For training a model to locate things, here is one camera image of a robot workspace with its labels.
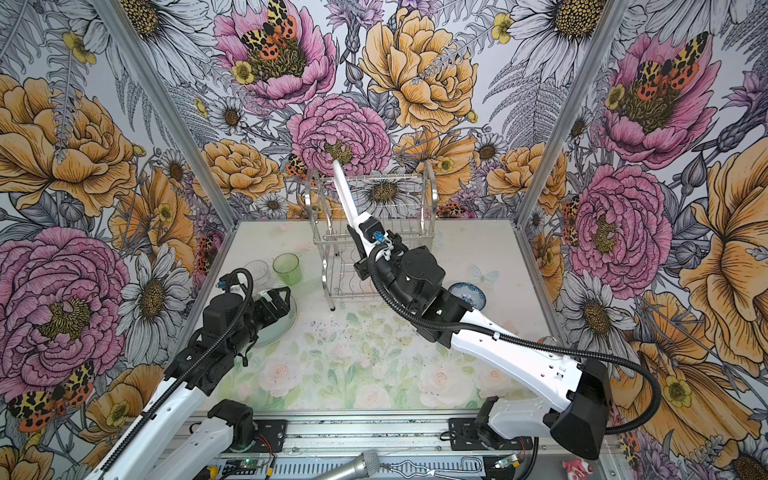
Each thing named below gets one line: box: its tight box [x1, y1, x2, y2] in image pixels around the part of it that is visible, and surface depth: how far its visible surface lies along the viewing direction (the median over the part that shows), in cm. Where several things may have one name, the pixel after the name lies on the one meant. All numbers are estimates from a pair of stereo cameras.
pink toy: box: [562, 458, 595, 480], surface depth 68 cm
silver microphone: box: [312, 450, 381, 480], surface depth 69 cm
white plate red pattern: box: [333, 159, 363, 238], surface depth 57 cm
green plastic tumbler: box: [272, 252, 301, 286], surface depth 102 cm
